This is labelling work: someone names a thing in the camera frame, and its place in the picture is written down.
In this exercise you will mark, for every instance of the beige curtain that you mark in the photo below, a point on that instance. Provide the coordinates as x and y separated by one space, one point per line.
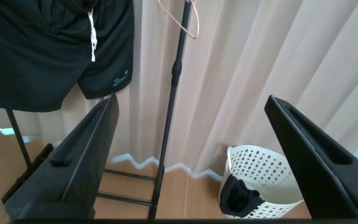
259 62

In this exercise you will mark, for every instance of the heap of clothes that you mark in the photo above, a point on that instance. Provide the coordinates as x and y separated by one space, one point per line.
238 199

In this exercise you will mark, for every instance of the pink clothes hanger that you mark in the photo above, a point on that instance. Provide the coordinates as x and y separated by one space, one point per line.
194 31

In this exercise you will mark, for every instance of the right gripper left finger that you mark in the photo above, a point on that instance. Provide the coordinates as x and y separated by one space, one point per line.
73 174

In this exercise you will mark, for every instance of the white laundry basket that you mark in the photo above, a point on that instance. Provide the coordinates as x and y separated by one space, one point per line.
259 161

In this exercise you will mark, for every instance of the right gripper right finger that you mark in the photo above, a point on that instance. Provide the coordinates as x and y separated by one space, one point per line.
322 180

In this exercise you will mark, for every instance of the black shorts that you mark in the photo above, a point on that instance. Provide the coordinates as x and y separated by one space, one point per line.
36 62

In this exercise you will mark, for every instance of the black clothes rack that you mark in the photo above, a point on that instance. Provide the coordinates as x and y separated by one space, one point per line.
176 71

